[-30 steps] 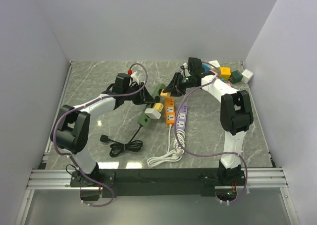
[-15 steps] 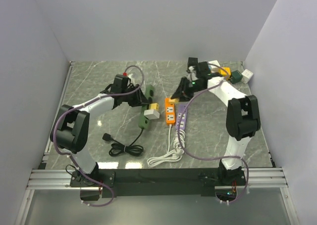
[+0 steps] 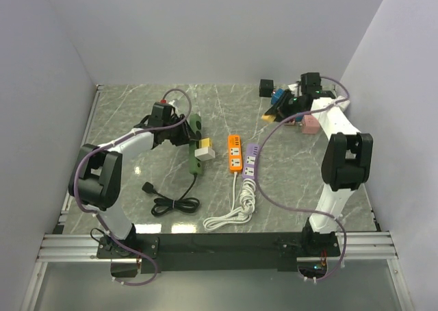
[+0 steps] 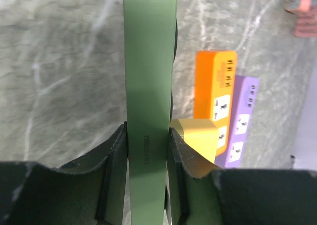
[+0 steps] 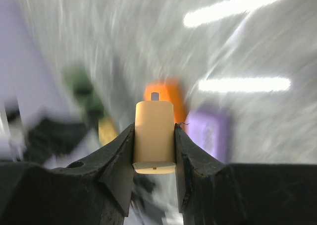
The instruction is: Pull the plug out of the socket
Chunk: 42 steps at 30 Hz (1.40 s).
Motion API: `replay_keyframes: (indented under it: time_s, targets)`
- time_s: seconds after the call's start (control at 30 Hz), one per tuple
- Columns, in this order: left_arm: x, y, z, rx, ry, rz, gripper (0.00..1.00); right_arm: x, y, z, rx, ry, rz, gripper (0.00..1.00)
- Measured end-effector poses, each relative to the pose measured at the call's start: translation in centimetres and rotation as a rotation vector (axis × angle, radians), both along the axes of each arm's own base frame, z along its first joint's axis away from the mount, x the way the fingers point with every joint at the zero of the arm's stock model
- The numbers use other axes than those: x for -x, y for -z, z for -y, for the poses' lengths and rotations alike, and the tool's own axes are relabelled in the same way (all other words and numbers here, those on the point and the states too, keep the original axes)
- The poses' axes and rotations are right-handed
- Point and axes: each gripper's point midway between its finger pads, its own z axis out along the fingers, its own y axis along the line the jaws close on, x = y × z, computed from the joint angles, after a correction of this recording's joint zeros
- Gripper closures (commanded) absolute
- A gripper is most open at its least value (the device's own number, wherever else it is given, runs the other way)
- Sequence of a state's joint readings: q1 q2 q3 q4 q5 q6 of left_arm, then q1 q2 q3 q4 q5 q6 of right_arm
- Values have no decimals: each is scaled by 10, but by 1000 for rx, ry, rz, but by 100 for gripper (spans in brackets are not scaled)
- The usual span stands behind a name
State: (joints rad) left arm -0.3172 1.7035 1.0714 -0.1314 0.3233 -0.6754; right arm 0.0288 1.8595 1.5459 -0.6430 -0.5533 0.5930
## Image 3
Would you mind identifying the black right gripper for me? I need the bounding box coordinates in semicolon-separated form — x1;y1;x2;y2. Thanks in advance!
266;89;307;125

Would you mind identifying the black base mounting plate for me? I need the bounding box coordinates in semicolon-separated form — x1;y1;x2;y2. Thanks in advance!
95;232;342;274

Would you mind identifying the green power strip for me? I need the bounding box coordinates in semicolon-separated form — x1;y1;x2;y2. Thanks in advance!
189;114;203;175

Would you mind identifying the white plug cube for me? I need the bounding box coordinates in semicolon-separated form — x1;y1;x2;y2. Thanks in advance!
337;100;350;112
287;82;300;90

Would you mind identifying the black plug cube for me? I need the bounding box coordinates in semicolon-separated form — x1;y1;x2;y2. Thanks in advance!
259;79;274;98

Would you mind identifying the white plug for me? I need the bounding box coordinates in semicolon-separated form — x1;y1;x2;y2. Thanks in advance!
194;147;216;162

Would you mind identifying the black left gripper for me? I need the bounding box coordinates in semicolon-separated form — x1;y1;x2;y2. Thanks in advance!
164;114;198;147

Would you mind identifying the black power cable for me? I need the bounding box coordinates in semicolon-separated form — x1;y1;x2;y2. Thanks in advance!
142;175;201;219

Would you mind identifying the dark blue plug cube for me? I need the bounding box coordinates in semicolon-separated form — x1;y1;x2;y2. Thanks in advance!
270;88;285;105

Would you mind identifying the pink plug cube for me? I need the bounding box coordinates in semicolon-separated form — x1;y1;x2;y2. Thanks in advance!
301;115;320;134

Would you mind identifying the yellow plug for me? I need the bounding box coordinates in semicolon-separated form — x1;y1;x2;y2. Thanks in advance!
261;114;276;123
199;138;213;148

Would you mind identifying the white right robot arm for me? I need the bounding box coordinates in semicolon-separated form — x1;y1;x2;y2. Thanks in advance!
263;73;373;256

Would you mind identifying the white coiled cable purple strip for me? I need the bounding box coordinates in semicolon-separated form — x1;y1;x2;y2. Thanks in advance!
239;179;257;221

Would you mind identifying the purple power strip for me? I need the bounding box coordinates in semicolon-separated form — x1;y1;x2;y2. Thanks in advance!
242;143;259;179

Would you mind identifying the orange power strip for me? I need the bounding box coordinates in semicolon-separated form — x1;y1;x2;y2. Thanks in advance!
227;134;243;173

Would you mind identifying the white plug cube back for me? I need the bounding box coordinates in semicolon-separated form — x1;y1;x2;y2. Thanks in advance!
287;82;300;90

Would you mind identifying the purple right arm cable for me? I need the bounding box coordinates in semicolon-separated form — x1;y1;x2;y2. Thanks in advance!
255;75;352;282

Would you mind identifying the aluminium rail frame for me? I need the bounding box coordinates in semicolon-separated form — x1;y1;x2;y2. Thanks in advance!
23;84;413;310

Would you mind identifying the white plug cube right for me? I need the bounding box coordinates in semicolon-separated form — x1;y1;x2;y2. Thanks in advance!
337;100;350;112

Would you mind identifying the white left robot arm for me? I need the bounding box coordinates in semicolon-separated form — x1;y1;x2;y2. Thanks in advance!
68;101;202;258

